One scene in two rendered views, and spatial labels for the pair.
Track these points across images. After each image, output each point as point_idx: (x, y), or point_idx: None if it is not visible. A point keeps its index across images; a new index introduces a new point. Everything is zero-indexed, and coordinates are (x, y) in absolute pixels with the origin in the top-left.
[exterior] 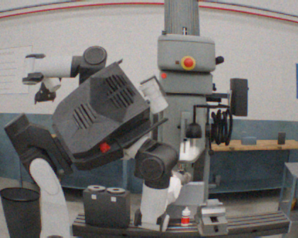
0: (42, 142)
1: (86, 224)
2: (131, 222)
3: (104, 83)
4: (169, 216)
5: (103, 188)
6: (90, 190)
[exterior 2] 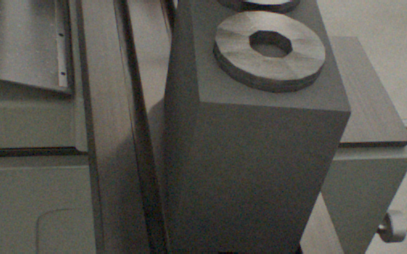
0: None
1: (308, 247)
2: (162, 90)
3: None
4: None
5: (269, 14)
6: (318, 75)
